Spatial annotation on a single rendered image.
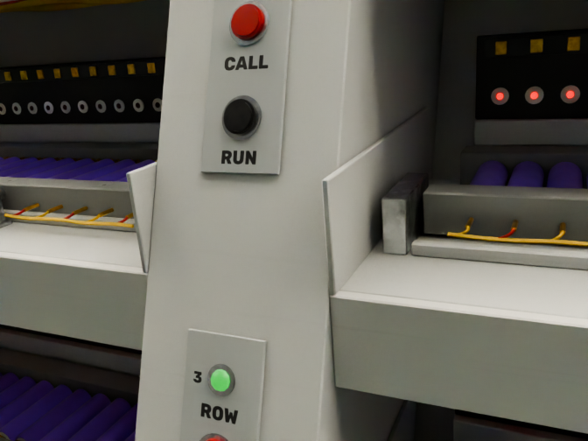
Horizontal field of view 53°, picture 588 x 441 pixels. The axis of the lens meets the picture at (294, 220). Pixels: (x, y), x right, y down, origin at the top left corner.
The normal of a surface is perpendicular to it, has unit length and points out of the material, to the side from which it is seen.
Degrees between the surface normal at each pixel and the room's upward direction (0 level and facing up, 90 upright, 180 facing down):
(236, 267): 90
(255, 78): 90
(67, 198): 111
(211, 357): 90
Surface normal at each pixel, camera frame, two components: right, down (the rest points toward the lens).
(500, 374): -0.40, 0.32
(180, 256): -0.40, -0.05
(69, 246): -0.07, -0.95
